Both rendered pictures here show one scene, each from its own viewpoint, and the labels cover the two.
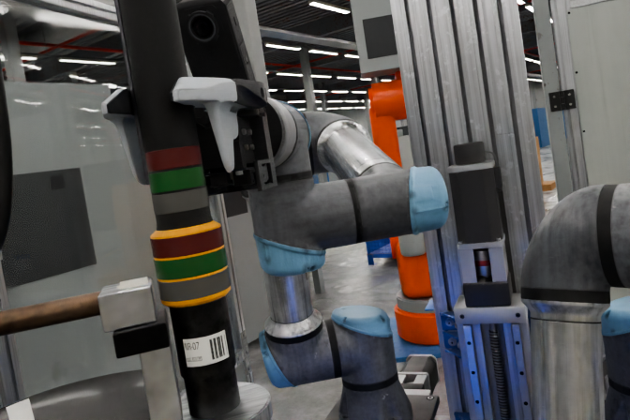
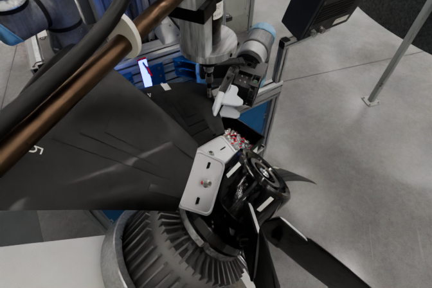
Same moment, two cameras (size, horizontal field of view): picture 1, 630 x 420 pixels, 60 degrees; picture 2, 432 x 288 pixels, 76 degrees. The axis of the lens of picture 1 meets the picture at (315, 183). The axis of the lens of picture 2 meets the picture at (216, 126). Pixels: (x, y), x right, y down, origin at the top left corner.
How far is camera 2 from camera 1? 0.34 m
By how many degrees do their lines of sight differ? 64
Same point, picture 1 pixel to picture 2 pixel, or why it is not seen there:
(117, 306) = not seen: outside the picture
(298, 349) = (21, 15)
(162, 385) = (209, 33)
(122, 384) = not seen: hidden behind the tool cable
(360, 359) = (62, 12)
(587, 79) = not seen: outside the picture
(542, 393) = not seen: hidden behind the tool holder
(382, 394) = (80, 29)
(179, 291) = not seen: outside the picture
